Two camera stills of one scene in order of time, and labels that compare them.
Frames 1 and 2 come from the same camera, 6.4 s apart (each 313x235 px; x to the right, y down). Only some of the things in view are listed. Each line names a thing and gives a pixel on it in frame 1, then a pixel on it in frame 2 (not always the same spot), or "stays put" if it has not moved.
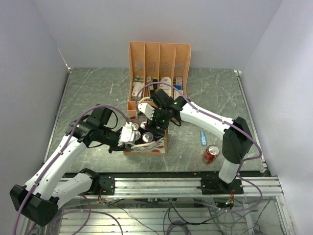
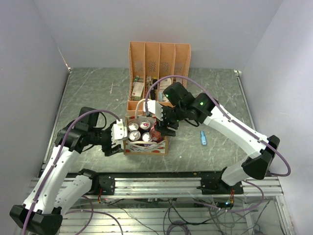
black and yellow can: (137, 134) stays put
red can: (134, 126) stays put
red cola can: (211, 153) → (154, 134)
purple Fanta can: (147, 137) stays put
